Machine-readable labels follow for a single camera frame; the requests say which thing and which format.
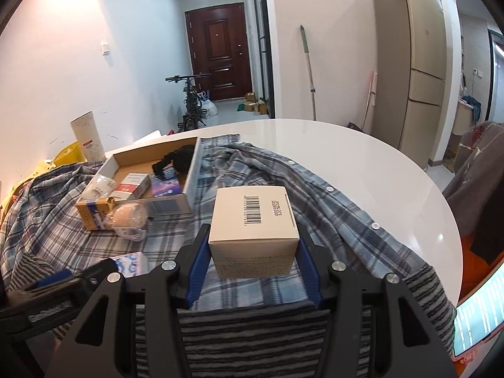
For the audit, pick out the yellow plastic bag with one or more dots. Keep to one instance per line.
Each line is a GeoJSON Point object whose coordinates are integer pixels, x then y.
{"type": "Point", "coordinates": [35, 171]}

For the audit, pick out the brown garment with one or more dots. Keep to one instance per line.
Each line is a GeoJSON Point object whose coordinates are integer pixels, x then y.
{"type": "Point", "coordinates": [472, 165]}

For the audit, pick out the pile of small cardboard boxes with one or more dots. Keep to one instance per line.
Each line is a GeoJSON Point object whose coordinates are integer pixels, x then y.
{"type": "Point", "coordinates": [256, 104]}

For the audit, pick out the white plastic bag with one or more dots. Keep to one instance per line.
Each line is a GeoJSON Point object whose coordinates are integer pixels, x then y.
{"type": "Point", "coordinates": [210, 108]}

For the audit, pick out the peach round item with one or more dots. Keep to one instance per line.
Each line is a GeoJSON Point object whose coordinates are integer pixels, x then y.
{"type": "Point", "coordinates": [128, 214]}

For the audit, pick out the white light switch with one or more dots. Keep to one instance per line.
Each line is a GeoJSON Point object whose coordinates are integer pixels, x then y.
{"type": "Point", "coordinates": [105, 48]}

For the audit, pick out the grey striped cloth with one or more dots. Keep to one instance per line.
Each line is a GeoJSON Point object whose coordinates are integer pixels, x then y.
{"type": "Point", "coordinates": [256, 338]}

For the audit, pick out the white barcode box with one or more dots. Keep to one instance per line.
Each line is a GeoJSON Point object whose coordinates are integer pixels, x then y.
{"type": "Point", "coordinates": [252, 224]}

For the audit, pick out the orange fabric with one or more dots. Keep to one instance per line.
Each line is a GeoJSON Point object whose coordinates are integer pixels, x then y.
{"type": "Point", "coordinates": [472, 271]}

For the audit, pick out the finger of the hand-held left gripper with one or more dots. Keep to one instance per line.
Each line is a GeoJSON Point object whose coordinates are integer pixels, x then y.
{"type": "Point", "coordinates": [55, 278]}
{"type": "Point", "coordinates": [78, 279]}

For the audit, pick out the red white small box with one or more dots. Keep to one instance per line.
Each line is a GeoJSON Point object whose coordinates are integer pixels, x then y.
{"type": "Point", "coordinates": [132, 185]}

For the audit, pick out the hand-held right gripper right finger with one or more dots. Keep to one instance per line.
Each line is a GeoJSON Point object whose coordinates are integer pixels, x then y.
{"type": "Point", "coordinates": [309, 267]}

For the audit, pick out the black bicycle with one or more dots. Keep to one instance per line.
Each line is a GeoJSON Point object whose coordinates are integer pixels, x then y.
{"type": "Point", "coordinates": [193, 102]}

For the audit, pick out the brown blue small box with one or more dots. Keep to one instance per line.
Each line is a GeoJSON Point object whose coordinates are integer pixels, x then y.
{"type": "Point", "coordinates": [92, 212]}

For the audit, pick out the white foam box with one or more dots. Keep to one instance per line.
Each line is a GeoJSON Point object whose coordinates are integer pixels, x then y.
{"type": "Point", "coordinates": [151, 137]}

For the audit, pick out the purple blue printed box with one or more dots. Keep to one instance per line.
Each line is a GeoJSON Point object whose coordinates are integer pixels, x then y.
{"type": "Point", "coordinates": [167, 187]}

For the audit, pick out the blue plaid shirt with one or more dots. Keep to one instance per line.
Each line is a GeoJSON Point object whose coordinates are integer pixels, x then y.
{"type": "Point", "coordinates": [275, 173]}

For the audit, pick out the black fabric bundle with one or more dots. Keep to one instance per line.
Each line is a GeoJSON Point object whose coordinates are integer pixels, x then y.
{"type": "Point", "coordinates": [183, 159]}

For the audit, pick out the dark bag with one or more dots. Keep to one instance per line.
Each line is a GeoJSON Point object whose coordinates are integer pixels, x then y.
{"type": "Point", "coordinates": [354, 126]}

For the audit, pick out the black framed glass door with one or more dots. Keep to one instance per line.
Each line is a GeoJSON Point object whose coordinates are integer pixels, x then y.
{"type": "Point", "coordinates": [262, 27]}

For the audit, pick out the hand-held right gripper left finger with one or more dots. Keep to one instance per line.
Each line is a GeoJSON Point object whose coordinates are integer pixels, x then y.
{"type": "Point", "coordinates": [197, 267]}

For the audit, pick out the beige refrigerator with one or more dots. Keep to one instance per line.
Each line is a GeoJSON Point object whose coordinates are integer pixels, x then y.
{"type": "Point", "coordinates": [413, 67]}

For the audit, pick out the pink white stick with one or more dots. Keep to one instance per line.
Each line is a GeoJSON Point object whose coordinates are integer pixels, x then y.
{"type": "Point", "coordinates": [370, 94]}

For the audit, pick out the white cylindrical tube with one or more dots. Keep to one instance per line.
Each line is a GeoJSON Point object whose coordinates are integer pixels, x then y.
{"type": "Point", "coordinates": [88, 136]}

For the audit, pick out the blue cloth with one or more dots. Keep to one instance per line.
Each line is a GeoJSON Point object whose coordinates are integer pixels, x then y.
{"type": "Point", "coordinates": [472, 108]}

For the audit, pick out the yellow bin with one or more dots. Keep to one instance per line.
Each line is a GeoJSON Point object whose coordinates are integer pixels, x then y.
{"type": "Point", "coordinates": [69, 153]}

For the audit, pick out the cardboard box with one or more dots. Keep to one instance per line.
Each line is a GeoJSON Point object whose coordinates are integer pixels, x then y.
{"type": "Point", "coordinates": [130, 161]}

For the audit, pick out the dark red entrance door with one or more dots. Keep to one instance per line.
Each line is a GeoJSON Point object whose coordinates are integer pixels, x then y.
{"type": "Point", "coordinates": [218, 47]}

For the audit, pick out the blue white packet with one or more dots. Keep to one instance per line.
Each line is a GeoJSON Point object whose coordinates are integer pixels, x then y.
{"type": "Point", "coordinates": [130, 264]}

